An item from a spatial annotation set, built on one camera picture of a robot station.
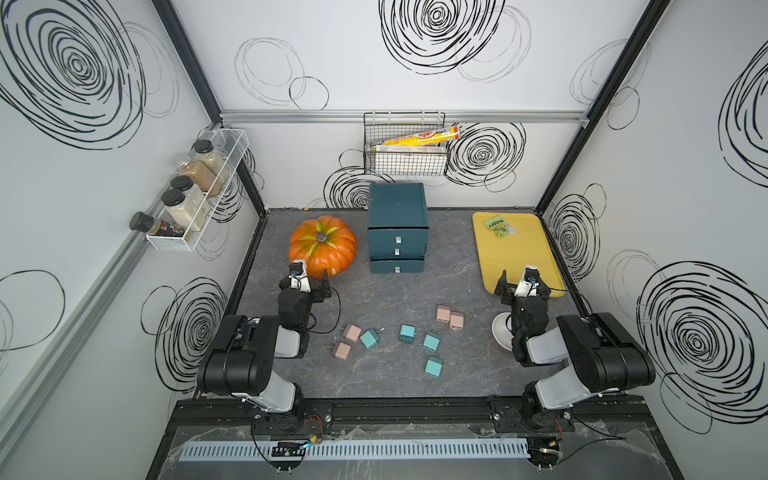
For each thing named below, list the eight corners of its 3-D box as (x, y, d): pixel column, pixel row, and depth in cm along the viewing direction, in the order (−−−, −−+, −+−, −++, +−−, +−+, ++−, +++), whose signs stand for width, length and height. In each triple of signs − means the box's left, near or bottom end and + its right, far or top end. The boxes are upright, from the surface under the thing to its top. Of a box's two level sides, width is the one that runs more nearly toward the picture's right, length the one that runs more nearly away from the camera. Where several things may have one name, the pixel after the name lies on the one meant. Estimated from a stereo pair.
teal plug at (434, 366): (423, 372, 83) (424, 370, 81) (428, 356, 86) (429, 353, 84) (438, 378, 82) (439, 376, 80) (443, 362, 84) (444, 359, 83)
